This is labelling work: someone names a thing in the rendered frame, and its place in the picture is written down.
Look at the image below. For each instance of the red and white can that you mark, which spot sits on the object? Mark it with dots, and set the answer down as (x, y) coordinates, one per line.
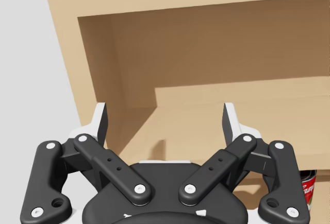
(308, 189)

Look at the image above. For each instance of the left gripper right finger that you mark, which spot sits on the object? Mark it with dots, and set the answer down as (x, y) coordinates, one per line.
(216, 166)

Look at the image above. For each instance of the pale wooden shelf unit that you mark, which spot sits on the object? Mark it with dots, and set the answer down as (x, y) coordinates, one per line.
(196, 61)

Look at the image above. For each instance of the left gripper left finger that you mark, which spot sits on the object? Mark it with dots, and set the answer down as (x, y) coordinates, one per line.
(113, 166)

